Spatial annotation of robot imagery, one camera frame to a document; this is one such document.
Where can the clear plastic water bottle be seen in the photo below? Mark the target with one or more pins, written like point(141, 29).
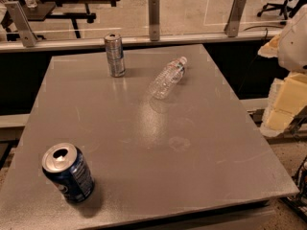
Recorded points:
point(166, 80)

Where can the middle metal bracket post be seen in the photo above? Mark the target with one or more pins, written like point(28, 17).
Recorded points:
point(154, 19)

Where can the dark background table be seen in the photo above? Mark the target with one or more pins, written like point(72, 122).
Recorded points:
point(45, 10)

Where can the right metal bracket post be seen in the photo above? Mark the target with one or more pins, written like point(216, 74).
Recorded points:
point(231, 28)

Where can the metal bracket post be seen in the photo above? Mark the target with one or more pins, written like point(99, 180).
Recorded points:
point(231, 28)
point(154, 19)
point(20, 20)

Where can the silver redbull can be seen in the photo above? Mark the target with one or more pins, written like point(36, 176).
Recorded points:
point(115, 55)

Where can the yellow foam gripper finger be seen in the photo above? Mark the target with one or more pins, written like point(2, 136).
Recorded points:
point(286, 99)
point(270, 49)

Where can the blue pepsi can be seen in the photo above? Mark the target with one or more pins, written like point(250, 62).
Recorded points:
point(65, 166)

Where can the left metal bracket post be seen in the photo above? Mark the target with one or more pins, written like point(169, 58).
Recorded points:
point(20, 20)

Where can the metal rail barrier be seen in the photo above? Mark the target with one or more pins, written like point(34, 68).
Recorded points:
point(136, 41)

